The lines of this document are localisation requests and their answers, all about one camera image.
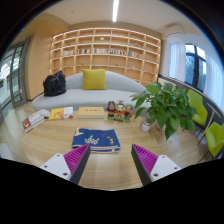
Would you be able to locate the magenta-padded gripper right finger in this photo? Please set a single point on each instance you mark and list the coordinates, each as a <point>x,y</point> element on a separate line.
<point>158,166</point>

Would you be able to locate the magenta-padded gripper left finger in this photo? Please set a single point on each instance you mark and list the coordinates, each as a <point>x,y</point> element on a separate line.
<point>61,165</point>

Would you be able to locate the blue printed towel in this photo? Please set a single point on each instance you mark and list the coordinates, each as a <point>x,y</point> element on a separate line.
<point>96,140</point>

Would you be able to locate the small white and red can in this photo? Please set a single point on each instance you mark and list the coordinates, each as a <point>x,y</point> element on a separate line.
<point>146,125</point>

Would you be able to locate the yellow and orange book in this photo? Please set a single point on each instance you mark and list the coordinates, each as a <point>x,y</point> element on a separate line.
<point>60,113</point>

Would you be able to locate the plain yellow book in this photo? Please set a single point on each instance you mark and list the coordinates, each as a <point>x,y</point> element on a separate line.
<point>91,112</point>

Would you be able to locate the green potted plant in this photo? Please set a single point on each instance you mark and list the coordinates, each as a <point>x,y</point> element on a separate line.
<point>166,106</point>

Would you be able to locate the lime green chair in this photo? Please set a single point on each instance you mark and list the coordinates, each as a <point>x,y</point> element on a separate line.
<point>198,106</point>
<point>216,138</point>

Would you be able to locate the three-figure colourful figurine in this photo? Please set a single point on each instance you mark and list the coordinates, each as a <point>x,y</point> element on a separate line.
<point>119,111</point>

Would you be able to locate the light grey curved sofa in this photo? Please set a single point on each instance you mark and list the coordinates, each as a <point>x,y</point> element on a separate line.
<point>93,96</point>

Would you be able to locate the black bag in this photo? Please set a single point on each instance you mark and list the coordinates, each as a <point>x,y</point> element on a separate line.
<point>54,84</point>

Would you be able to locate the yellow square cushion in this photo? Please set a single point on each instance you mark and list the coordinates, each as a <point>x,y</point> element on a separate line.
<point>94,79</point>

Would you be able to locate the grey-framed glass door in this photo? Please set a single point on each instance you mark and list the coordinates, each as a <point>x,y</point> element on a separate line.
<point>13,73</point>

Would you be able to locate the dark-framed window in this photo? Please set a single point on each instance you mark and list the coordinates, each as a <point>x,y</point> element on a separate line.
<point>195,66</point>

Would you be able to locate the white curtain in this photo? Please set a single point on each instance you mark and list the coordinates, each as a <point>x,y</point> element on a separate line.
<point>176,61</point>

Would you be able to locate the long ceiling light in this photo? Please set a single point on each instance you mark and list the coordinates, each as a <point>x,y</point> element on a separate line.
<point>115,10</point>

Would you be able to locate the wooden wall shelf unit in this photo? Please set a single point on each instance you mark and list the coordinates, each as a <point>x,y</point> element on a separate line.
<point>106,50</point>

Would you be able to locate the white wall air conditioner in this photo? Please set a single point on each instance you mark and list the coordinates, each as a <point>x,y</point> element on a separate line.
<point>173,30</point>

